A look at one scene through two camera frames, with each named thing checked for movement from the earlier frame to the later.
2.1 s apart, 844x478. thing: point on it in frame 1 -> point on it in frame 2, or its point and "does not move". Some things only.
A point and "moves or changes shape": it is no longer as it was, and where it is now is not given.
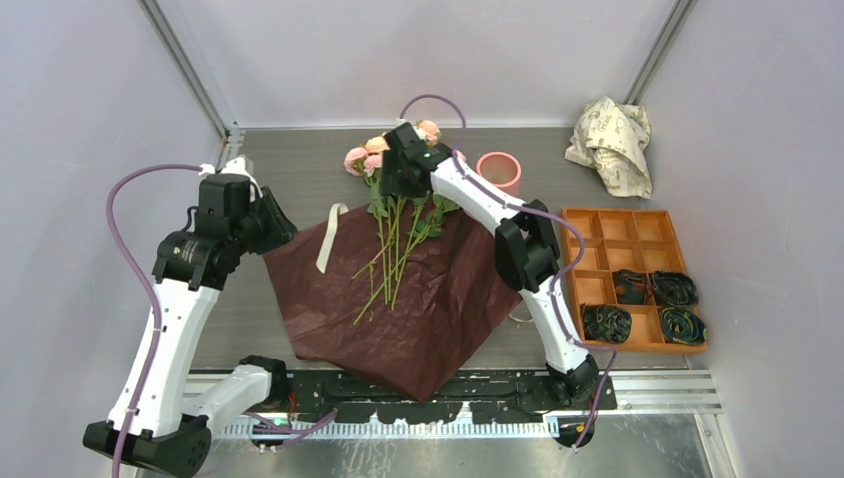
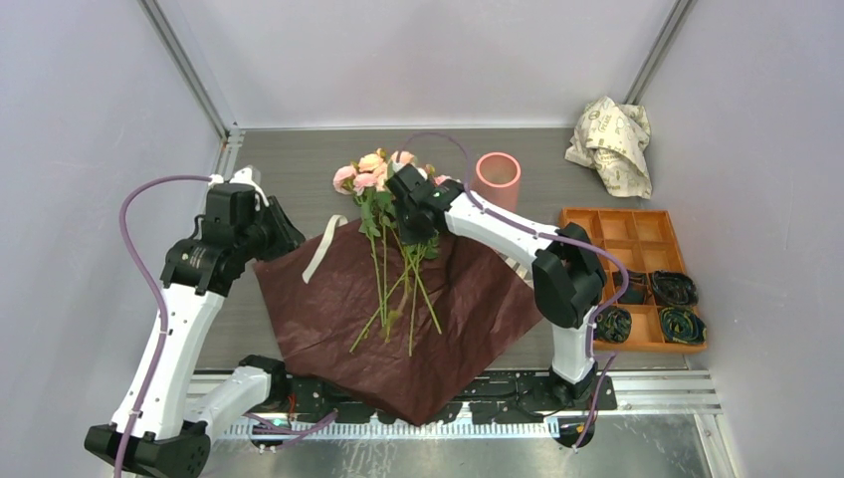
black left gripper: [282, 229] does not move
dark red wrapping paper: [396, 307] does not move
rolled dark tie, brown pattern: [629, 286] does not move
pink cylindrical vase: [502, 169] does not move
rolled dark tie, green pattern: [606, 323] does not move
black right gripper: [388, 184] -> [406, 234]
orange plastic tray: [625, 239] does not move
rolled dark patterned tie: [675, 288] does not move
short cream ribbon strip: [336, 210] moves or changes shape
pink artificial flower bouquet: [428, 131] -> [398, 267]
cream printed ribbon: [518, 320] moves or changes shape
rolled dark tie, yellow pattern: [681, 325] does not move
